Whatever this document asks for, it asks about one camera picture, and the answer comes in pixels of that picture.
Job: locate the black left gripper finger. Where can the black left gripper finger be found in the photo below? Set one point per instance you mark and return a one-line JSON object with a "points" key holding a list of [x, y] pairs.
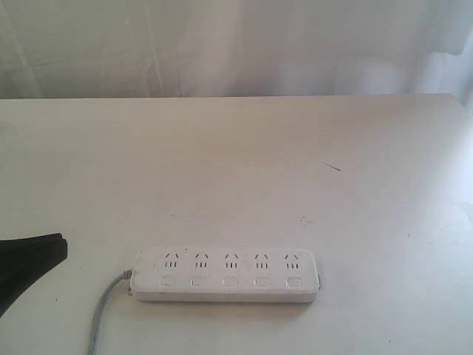
{"points": [[24, 261]]}

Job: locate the white five-outlet power strip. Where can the white five-outlet power strip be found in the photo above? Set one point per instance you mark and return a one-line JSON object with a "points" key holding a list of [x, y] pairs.
{"points": [[186, 274]]}

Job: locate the white backdrop curtain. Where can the white backdrop curtain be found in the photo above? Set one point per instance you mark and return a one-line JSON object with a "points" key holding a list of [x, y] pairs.
{"points": [[126, 49]]}

